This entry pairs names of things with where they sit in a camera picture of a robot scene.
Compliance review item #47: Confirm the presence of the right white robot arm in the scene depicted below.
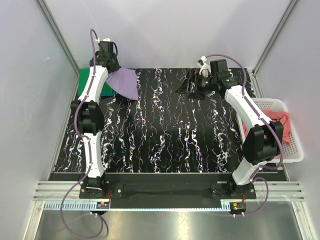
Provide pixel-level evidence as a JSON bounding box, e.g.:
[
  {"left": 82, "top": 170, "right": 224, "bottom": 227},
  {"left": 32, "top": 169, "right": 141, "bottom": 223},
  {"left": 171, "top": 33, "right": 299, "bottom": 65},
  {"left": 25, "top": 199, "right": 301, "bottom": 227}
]
[{"left": 175, "top": 69, "right": 284, "bottom": 186}]

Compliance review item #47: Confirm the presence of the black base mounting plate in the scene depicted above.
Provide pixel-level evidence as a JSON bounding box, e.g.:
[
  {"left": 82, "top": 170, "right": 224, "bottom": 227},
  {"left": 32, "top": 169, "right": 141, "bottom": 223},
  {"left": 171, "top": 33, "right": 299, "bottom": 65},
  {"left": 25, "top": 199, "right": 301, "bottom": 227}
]
[{"left": 79, "top": 173, "right": 256, "bottom": 211}]

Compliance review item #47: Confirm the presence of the aluminium frame rail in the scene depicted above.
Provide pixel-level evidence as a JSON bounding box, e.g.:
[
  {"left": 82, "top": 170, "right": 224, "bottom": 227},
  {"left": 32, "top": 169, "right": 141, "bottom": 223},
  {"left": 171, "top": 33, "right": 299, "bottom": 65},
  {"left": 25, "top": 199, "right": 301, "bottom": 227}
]
[{"left": 33, "top": 181, "right": 305, "bottom": 202}]

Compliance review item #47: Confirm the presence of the white slotted cable duct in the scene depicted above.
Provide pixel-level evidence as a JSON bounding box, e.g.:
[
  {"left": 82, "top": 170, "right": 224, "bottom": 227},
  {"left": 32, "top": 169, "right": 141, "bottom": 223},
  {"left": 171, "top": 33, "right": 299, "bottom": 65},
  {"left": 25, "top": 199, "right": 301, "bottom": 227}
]
[{"left": 44, "top": 200, "right": 231, "bottom": 212}]

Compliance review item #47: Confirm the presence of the white plastic laundry basket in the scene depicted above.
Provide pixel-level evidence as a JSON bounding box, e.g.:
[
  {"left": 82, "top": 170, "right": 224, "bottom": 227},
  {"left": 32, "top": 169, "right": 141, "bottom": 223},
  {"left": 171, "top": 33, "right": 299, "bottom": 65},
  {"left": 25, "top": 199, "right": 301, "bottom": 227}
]
[{"left": 252, "top": 98, "right": 304, "bottom": 164}]

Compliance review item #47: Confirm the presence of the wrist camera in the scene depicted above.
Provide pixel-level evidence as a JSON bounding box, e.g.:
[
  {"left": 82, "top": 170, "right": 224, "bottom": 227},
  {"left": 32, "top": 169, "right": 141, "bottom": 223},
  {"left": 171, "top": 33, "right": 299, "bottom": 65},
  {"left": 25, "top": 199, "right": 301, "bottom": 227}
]
[
  {"left": 95, "top": 38, "right": 118, "bottom": 56},
  {"left": 197, "top": 56, "right": 232, "bottom": 80}
]

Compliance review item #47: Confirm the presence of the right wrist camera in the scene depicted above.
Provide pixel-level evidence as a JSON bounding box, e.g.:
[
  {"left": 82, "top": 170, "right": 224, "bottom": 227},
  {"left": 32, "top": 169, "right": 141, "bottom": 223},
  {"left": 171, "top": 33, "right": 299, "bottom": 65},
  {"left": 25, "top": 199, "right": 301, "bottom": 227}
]
[{"left": 197, "top": 56, "right": 232, "bottom": 80}]

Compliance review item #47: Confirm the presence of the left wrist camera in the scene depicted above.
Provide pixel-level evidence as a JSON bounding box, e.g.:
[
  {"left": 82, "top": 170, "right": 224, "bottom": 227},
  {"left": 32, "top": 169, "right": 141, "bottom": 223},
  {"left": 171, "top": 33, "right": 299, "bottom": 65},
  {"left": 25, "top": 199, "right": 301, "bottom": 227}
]
[{"left": 95, "top": 38, "right": 118, "bottom": 56}]

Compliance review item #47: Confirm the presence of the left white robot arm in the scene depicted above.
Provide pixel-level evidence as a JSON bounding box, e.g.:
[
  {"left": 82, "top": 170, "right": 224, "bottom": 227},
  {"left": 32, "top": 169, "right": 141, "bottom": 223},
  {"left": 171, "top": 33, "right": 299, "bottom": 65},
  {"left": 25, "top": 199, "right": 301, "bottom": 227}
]
[{"left": 70, "top": 50, "right": 120, "bottom": 193}]

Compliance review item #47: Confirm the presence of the red t shirt in basket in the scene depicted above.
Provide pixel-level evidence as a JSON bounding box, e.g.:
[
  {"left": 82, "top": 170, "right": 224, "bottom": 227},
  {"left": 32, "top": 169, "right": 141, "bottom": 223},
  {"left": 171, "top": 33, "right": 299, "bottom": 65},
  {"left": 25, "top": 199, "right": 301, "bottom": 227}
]
[{"left": 250, "top": 109, "right": 291, "bottom": 148}]

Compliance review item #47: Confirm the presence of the folded green t shirt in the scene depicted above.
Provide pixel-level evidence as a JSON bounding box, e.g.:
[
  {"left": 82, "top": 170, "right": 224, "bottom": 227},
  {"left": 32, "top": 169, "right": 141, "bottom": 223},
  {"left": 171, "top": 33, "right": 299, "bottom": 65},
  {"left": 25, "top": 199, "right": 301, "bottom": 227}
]
[{"left": 77, "top": 68, "right": 115, "bottom": 97}]

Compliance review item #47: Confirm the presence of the purple t shirt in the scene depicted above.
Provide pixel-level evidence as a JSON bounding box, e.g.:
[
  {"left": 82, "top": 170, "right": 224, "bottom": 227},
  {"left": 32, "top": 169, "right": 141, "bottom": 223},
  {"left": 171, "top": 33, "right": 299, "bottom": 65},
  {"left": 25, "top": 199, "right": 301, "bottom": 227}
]
[{"left": 105, "top": 68, "right": 138, "bottom": 101}]

